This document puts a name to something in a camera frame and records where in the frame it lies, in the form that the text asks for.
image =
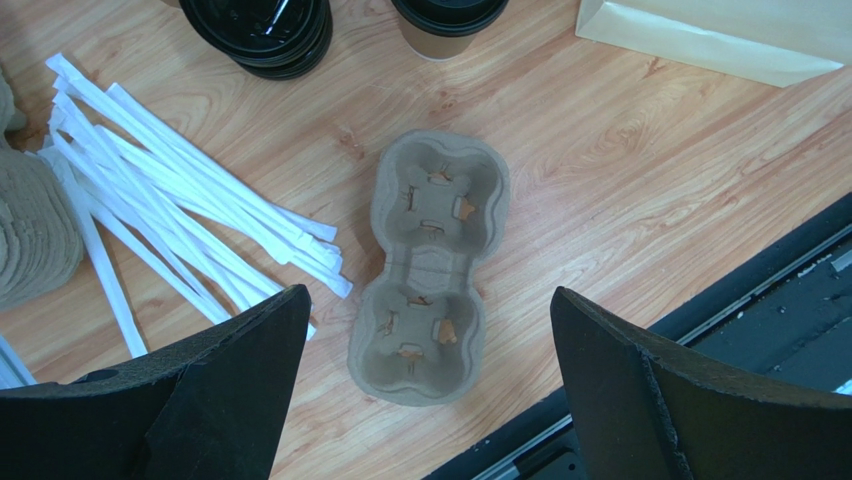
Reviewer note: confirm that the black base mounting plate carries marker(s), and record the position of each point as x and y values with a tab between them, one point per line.
785	314

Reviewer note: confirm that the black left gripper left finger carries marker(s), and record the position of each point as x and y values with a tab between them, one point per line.
210	406

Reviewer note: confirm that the stack of black lids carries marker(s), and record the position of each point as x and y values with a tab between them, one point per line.
276	40

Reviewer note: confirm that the single paper cup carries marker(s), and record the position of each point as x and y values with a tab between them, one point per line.
431	46

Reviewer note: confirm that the single cardboard cup carrier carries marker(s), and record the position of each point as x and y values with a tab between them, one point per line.
439	208

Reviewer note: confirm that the cardboard cup carrier stack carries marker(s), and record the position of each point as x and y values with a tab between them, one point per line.
41	245

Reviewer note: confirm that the brown paper bag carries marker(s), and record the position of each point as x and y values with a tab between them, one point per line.
778	43

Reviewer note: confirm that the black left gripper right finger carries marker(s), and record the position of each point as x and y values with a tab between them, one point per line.
645	407

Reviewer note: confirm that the pile of wrapped straws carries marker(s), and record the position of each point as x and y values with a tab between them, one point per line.
126	171

